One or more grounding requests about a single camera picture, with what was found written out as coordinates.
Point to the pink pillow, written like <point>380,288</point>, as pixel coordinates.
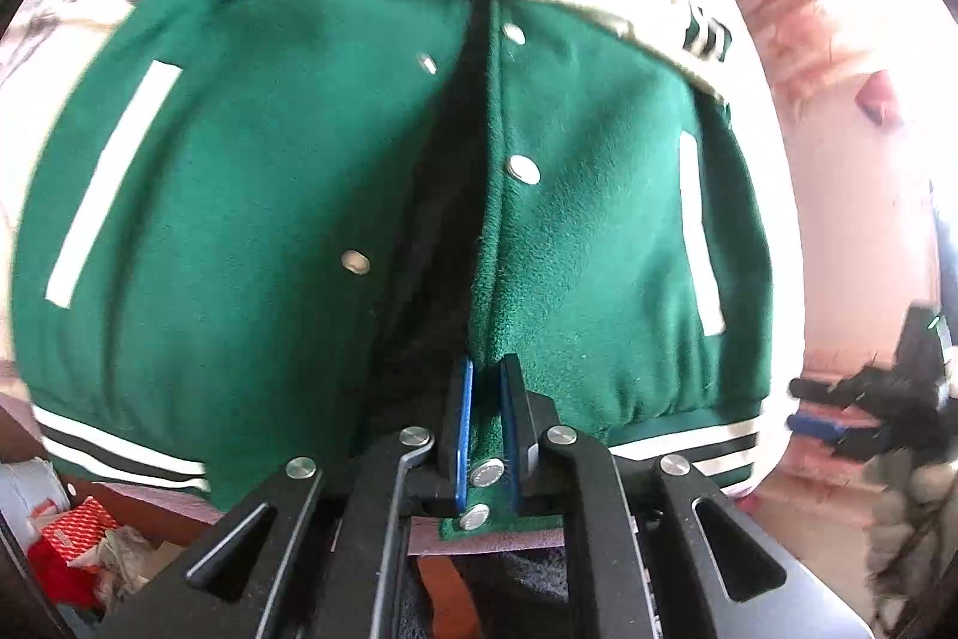
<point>881,96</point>

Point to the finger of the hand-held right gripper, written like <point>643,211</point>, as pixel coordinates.
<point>838,387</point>
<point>816,428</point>

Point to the red patterned box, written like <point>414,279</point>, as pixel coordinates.
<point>71,538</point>

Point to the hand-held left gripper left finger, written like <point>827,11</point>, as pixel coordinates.
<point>463,437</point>

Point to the green and white varsity jacket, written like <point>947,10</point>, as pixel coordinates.
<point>284,175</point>

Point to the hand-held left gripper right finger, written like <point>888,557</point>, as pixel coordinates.
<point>512,437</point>

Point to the crumpled plastic bag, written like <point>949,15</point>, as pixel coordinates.
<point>131,557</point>

